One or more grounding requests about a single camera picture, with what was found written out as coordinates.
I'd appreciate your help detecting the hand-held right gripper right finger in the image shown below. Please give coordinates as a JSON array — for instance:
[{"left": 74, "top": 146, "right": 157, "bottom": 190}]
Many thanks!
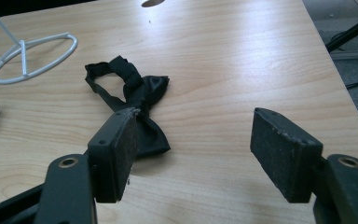
[{"left": 250, "top": 106, "right": 324, "bottom": 204}]

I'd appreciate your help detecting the white wire stand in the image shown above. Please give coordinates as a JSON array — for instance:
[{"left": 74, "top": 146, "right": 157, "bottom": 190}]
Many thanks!
[{"left": 0, "top": 0, "right": 79, "bottom": 85}]

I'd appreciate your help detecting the black bow tie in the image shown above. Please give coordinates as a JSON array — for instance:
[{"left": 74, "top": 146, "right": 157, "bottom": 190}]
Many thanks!
[{"left": 84, "top": 55, "right": 172, "bottom": 159}]

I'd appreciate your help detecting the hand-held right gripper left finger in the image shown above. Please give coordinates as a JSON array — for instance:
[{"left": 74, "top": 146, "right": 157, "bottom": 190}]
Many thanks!
[{"left": 87, "top": 106, "right": 142, "bottom": 204}]

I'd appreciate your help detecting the black metal stand leg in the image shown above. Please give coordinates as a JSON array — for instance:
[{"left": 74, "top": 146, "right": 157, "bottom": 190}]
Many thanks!
[{"left": 325, "top": 11, "right": 358, "bottom": 53}]

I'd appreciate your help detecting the grey metal floor rail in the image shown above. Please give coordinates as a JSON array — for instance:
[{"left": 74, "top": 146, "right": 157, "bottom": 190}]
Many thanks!
[{"left": 329, "top": 49, "right": 358, "bottom": 62}]

